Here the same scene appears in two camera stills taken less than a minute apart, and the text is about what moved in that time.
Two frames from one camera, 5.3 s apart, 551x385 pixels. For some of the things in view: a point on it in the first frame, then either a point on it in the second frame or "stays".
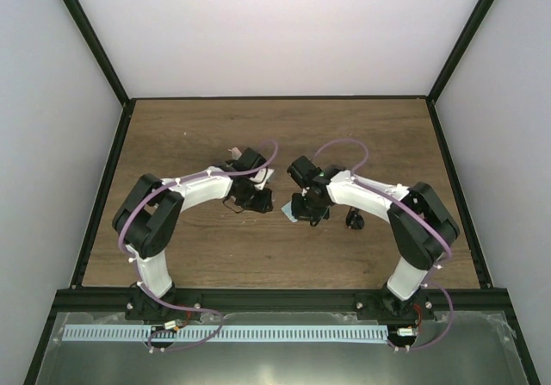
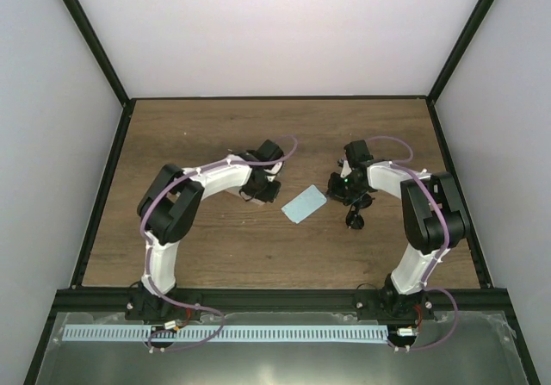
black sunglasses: x=354 y=220 stays
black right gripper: x=300 y=214 to x=336 y=193
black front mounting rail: x=117 y=301 stays
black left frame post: x=87 y=31 stays
